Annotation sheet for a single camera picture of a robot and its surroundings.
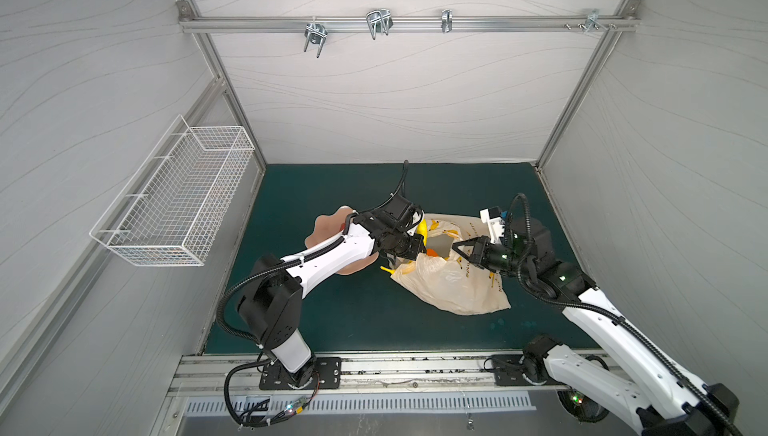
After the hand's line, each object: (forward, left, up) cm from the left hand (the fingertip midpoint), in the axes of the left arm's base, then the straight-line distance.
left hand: (427, 248), depth 81 cm
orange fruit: (-1, -1, -1) cm, 2 cm away
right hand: (-3, -6, +10) cm, 12 cm away
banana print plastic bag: (-10, -4, +4) cm, 11 cm away
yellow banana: (+4, +1, +4) cm, 5 cm away
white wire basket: (-2, +61, +18) cm, 64 cm away
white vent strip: (-35, +14, -14) cm, 40 cm away
